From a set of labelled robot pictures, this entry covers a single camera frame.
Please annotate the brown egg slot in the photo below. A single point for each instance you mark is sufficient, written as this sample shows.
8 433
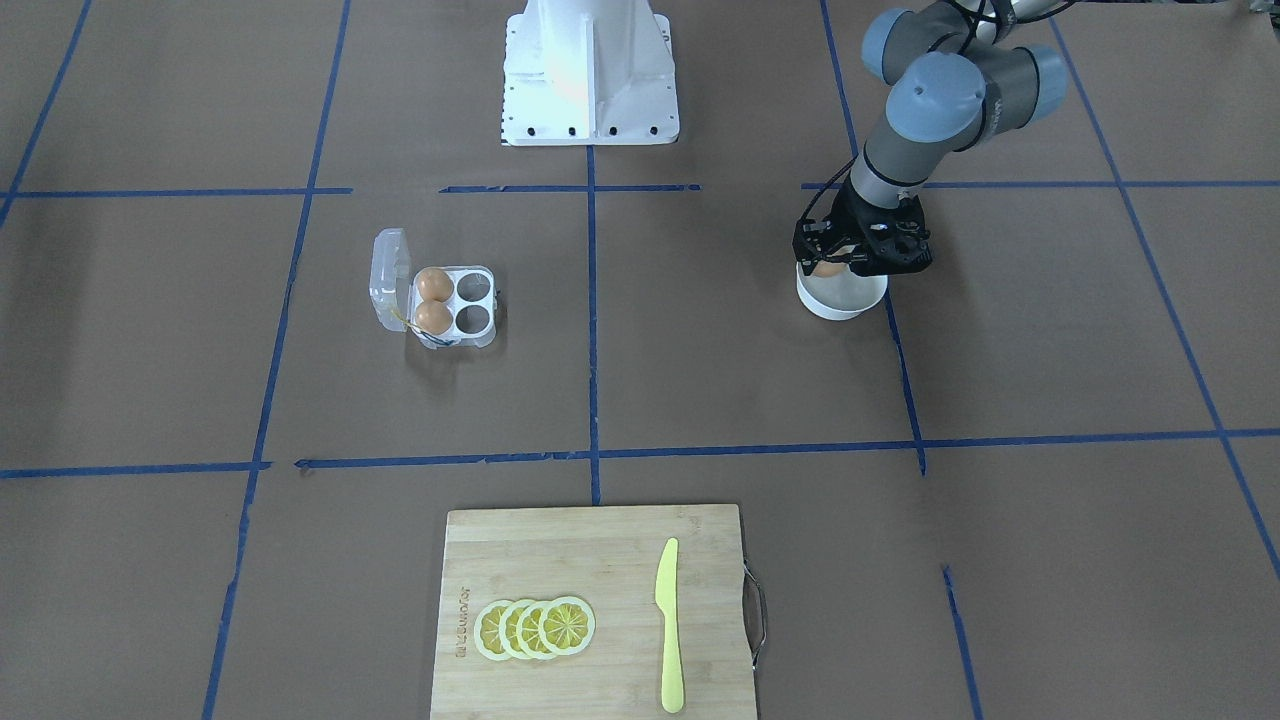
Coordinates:
433 318
434 284

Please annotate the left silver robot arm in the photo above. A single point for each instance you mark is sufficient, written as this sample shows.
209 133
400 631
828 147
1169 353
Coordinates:
954 85

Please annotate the clear plastic egg box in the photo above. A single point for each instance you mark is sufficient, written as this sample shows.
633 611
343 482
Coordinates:
393 295

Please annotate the bamboo cutting board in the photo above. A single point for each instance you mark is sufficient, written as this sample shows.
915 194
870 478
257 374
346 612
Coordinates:
608 556

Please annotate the white ceramic bowl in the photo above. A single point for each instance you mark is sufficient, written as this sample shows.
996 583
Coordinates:
840 298

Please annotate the brown egg upper slot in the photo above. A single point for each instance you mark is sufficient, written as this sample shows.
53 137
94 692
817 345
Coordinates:
434 284

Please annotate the lemon slice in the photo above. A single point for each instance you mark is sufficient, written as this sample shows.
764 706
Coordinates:
489 631
567 625
530 631
509 633

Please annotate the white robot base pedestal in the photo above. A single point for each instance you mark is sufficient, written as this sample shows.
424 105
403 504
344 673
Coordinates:
589 73

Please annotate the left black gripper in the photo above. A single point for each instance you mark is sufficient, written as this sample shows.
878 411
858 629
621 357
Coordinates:
857 215

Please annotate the brown egg lower slot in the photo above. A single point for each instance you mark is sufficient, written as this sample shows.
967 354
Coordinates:
433 318

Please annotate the brown egg from bowl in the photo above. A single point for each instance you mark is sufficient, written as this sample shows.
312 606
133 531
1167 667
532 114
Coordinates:
828 268

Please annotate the yellow plastic knife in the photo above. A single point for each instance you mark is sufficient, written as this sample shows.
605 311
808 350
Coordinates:
672 686

